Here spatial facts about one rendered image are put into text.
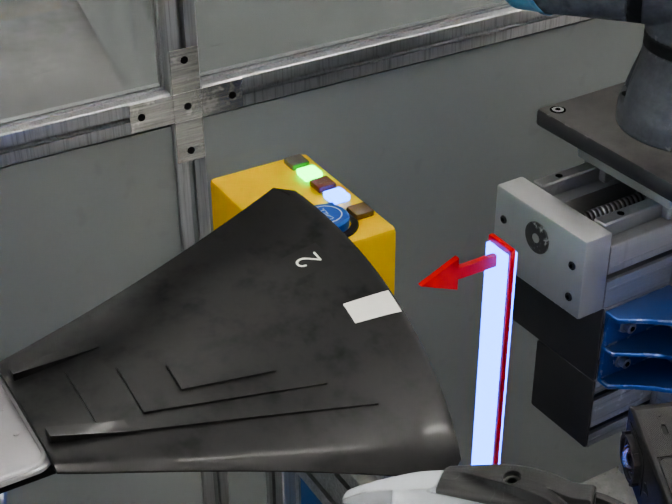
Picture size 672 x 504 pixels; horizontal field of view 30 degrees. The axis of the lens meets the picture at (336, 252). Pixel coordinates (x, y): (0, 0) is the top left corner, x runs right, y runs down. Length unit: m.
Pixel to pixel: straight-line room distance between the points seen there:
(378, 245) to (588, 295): 0.27
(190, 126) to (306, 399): 0.83
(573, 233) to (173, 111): 0.51
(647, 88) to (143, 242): 0.63
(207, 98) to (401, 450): 0.85
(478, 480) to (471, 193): 1.22
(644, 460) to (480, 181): 1.18
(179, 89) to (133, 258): 0.22
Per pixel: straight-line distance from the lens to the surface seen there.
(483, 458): 0.91
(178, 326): 0.73
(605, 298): 1.26
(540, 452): 2.21
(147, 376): 0.70
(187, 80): 1.47
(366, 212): 1.06
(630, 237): 1.25
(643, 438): 0.64
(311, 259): 0.77
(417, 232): 1.76
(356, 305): 0.75
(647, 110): 1.28
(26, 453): 0.68
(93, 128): 1.46
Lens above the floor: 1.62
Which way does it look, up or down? 32 degrees down
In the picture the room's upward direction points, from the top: straight up
